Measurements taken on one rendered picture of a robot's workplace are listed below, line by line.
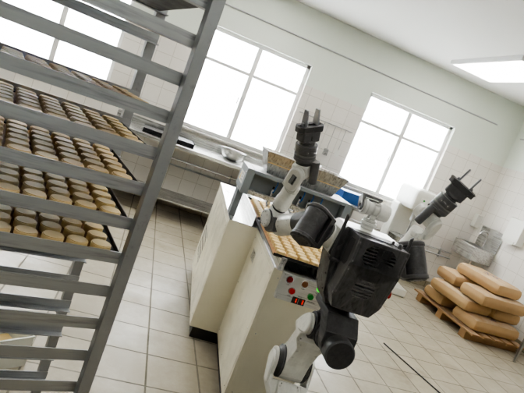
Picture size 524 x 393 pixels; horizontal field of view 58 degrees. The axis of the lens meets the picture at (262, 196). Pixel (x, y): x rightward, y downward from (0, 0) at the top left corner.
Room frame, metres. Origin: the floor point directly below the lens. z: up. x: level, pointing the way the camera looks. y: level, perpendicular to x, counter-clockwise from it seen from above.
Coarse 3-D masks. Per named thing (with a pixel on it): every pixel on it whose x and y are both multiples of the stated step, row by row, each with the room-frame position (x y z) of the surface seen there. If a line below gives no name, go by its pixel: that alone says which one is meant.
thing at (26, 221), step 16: (0, 208) 1.09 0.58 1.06; (16, 208) 1.13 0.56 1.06; (0, 224) 1.00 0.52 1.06; (16, 224) 1.06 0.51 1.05; (32, 224) 1.08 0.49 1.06; (48, 224) 1.11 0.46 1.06; (64, 224) 1.17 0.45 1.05; (80, 224) 1.20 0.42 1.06; (96, 224) 1.24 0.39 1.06; (64, 240) 1.10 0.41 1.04; (80, 240) 1.09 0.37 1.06; (96, 240) 1.12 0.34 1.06
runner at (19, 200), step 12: (0, 192) 0.94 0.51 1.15; (12, 192) 0.96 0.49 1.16; (12, 204) 0.96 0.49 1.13; (24, 204) 0.97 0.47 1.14; (36, 204) 0.98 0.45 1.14; (48, 204) 0.99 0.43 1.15; (60, 204) 1.01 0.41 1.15; (72, 216) 1.02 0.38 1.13; (84, 216) 1.04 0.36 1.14; (96, 216) 1.05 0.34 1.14; (108, 216) 1.06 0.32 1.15; (120, 216) 1.08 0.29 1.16
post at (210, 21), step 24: (216, 0) 1.07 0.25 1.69; (216, 24) 1.08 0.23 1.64; (192, 48) 1.09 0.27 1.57; (192, 72) 1.07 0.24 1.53; (192, 96) 1.08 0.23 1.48; (168, 120) 1.08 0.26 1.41; (168, 144) 1.07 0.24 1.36; (144, 192) 1.08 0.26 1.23; (144, 216) 1.08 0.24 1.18; (120, 264) 1.07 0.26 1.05; (120, 288) 1.08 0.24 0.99; (96, 336) 1.07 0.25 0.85; (96, 360) 1.08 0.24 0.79
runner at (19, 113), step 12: (0, 108) 0.92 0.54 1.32; (12, 108) 0.93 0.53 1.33; (24, 108) 0.94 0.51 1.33; (24, 120) 0.95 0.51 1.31; (36, 120) 0.96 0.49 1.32; (48, 120) 0.97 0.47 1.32; (60, 120) 0.98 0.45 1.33; (60, 132) 0.98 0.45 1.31; (72, 132) 1.00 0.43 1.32; (84, 132) 1.01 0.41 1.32; (96, 132) 1.02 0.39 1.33; (108, 144) 1.04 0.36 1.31; (120, 144) 1.05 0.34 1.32; (132, 144) 1.06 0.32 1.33; (144, 144) 1.08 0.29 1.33; (144, 156) 1.08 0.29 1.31
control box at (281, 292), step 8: (288, 272) 2.24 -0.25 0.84; (280, 280) 2.24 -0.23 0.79; (296, 280) 2.24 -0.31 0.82; (304, 280) 2.25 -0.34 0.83; (312, 280) 2.27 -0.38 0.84; (280, 288) 2.23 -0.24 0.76; (288, 288) 2.23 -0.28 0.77; (296, 288) 2.24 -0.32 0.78; (304, 288) 2.25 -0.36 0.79; (312, 288) 2.26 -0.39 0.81; (280, 296) 2.23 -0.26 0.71; (288, 296) 2.24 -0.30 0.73; (296, 296) 2.24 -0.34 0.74; (304, 296) 2.25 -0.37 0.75; (304, 304) 2.25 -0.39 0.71; (312, 304) 2.26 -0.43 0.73
